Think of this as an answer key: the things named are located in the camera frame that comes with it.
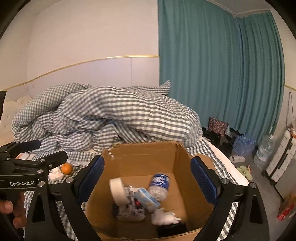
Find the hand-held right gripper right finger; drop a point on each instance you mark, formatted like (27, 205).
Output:
(203, 180)

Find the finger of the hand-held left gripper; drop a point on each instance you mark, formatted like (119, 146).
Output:
(23, 147)
(46, 162)

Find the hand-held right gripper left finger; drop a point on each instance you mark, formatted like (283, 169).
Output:
(91, 180)

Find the orange fruit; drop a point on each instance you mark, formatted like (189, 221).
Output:
(66, 168)

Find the white tape roll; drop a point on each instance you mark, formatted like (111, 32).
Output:
(116, 190)

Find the clear plastic bottle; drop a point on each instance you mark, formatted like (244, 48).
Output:
(159, 183)

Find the black white printed box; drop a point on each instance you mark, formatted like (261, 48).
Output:
(129, 210)

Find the white tissue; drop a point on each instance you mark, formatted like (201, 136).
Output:
(161, 216)
(55, 175)

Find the brown cardboard box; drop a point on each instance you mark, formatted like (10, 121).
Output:
(143, 160)

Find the blue white tissue pack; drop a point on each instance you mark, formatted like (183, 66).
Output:
(146, 197)

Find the person's left hand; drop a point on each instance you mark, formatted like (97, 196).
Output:
(20, 215)

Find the grey white checked bed sheet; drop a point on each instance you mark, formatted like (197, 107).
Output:
(223, 168)

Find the cream tufted headboard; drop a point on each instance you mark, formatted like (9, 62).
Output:
(7, 111)

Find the green slipper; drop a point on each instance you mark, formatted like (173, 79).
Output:
(248, 175)
(241, 170)

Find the white slipper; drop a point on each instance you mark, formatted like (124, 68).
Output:
(237, 158)

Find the black clothes pile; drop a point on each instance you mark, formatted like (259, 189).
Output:
(212, 139)

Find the wrapped water bottle pack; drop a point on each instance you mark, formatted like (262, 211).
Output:
(244, 144)

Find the dark floral bag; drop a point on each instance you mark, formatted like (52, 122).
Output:
(217, 126)

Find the large clear water jug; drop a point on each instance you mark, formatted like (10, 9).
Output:
(264, 150)

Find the grey white checked duvet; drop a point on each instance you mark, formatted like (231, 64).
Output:
(115, 111)

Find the white suitcase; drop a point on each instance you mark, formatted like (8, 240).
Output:
(279, 162)

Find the teal curtain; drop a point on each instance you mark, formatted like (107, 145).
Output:
(208, 69)

